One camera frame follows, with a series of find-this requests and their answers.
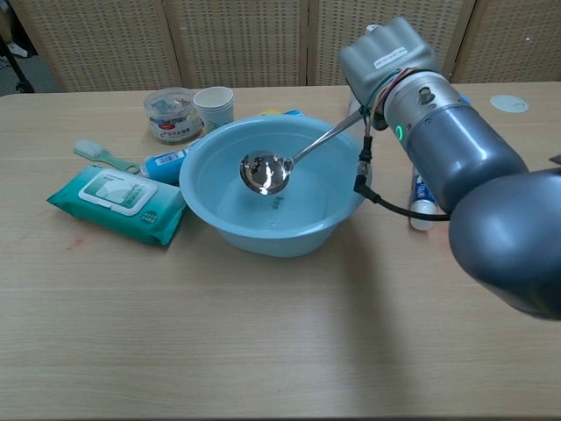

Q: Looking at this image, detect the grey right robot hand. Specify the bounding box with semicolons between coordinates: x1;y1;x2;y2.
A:
337;17;440;131

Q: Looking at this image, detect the stainless steel ladle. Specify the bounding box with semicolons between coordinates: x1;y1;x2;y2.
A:
238;106;367;197

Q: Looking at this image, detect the blue plastic basin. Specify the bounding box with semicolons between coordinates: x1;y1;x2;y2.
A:
178;115;373;259

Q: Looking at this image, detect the yellow blue flat package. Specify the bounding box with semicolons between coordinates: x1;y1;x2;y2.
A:
256;108;305;119

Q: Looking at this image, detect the blue white toothpaste tube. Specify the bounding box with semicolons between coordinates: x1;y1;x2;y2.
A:
409;173;439;232

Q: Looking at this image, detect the woven rattan folding screen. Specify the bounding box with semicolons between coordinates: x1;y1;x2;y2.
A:
12;0;561;92

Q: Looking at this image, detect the clear round clip container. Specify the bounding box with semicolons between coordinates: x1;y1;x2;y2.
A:
143;87;206;146

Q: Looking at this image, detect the blue white lying tube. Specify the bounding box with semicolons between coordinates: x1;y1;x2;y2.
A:
139;145;198;186

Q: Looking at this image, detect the green wet wipes pack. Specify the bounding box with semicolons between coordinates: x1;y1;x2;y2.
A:
46;164;188;247

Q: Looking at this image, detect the black tripod stand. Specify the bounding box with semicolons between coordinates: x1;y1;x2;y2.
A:
0;32;36;94

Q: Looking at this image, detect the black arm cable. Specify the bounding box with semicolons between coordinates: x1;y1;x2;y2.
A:
353;104;452;222

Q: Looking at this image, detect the green handled white brush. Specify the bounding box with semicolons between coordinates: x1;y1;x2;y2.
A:
73;139;142;175

